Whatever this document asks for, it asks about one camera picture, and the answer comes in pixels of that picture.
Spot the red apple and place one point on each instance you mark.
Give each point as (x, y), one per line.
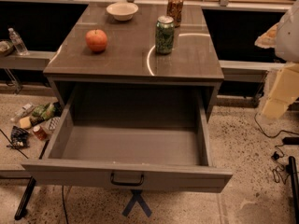
(96, 40)

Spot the white ceramic bowl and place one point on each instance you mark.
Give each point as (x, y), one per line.
(122, 11)

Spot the clear plastic water bottle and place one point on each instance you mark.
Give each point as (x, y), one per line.
(17, 42)

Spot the yellow sponge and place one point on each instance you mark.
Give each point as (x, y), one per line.
(25, 123)

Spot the black power adapter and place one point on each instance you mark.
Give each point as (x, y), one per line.
(291, 141)

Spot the green soda can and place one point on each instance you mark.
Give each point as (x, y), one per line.
(164, 37)

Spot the grey drawer cabinet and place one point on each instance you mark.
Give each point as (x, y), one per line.
(130, 53)

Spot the dark blue snack bag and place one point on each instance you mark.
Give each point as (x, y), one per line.
(19, 137)

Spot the black stand leg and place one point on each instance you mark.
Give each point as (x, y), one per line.
(21, 210)

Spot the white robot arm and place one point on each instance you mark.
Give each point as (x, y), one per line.
(283, 37)

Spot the brown soda can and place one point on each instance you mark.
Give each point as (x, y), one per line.
(174, 10)

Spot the small red can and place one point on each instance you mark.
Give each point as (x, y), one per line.
(39, 133)

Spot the clear bottle on floor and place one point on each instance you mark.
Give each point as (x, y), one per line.
(21, 113)

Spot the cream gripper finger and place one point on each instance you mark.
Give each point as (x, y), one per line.
(284, 92)

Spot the small bowl on ledge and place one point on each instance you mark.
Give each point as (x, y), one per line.
(6, 48)

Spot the green snack bag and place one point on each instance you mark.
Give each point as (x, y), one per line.
(43, 112)

